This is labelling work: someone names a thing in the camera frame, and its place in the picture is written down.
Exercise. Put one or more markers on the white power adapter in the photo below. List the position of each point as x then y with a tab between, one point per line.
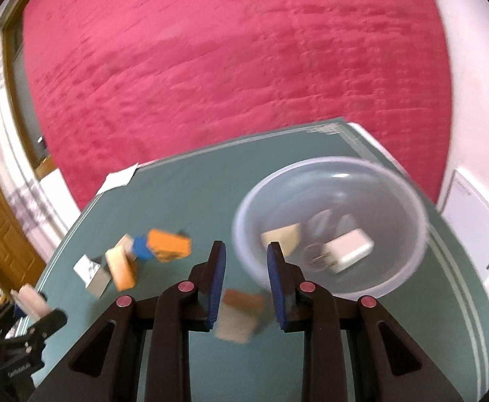
349	251

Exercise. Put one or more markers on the brown and beige box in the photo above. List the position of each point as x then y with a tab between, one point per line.
240	316

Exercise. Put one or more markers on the green table mat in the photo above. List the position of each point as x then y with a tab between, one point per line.
177	192

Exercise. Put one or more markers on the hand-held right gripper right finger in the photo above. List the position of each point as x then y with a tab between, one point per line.
274	284

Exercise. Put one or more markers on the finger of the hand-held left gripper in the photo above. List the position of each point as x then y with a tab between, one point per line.
50	322

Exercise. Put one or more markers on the clear plastic bowl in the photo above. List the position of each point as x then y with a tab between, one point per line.
332	184

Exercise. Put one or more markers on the blue box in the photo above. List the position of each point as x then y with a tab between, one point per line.
142	250

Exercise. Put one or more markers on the red quilted bedspread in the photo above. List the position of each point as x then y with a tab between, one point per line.
227	50

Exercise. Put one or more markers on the white paper slip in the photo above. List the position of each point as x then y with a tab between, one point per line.
116	178

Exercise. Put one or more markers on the white wall panel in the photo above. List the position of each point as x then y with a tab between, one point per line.
474	213

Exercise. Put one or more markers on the orange and beige box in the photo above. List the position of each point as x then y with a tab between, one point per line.
121	270

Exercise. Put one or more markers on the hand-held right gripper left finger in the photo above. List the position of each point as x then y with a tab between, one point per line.
217	284

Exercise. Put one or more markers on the white and grey box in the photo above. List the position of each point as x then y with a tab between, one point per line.
91	276

